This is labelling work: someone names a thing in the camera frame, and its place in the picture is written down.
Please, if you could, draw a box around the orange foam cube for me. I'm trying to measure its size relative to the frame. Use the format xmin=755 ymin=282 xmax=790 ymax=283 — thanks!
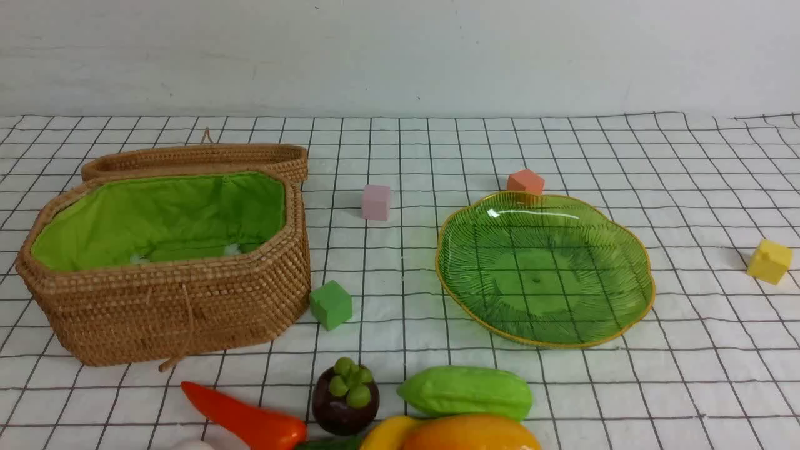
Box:
xmin=506 ymin=169 xmax=546 ymax=196

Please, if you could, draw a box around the purple mangosteen toy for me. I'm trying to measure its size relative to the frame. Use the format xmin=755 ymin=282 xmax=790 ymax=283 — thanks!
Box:
xmin=311 ymin=357 xmax=380 ymax=436

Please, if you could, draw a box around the green chayote gourd toy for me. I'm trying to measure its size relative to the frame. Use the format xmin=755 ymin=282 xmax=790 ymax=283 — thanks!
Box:
xmin=397 ymin=365 xmax=534 ymax=421

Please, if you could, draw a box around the white black grid tablecloth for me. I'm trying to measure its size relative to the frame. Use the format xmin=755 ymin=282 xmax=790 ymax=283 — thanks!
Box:
xmin=1 ymin=112 xmax=799 ymax=449

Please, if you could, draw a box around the yellow foam cube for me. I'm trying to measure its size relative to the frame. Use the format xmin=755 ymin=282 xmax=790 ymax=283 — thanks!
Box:
xmin=746 ymin=239 xmax=793 ymax=285

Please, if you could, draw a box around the green foam cube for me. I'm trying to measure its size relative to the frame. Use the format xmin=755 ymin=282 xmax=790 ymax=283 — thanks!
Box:
xmin=309 ymin=280 xmax=353 ymax=331

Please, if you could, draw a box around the red chili pepper toy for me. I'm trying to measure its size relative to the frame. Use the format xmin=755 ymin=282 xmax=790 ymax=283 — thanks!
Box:
xmin=181 ymin=381 xmax=362 ymax=450

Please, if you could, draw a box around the white radish toy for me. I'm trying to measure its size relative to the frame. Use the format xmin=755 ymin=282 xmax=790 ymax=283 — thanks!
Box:
xmin=169 ymin=439 xmax=214 ymax=450

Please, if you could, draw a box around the pink foam cube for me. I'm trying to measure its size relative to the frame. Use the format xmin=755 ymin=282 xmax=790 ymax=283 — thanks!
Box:
xmin=362 ymin=184 xmax=391 ymax=221

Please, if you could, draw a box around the woven rattan basket green lining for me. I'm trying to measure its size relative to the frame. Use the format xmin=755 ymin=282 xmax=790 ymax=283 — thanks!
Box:
xmin=16 ymin=164 xmax=311 ymax=371

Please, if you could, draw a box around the orange mango toy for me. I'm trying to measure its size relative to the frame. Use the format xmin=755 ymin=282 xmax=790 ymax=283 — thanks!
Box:
xmin=402 ymin=414 xmax=542 ymax=449

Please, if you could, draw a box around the yellow banana toy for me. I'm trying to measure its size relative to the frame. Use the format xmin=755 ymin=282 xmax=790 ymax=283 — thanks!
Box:
xmin=359 ymin=416 xmax=426 ymax=450

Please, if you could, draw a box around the green glass leaf plate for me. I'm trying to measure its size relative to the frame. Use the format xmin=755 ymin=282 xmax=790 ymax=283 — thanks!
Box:
xmin=435 ymin=191 xmax=656 ymax=349

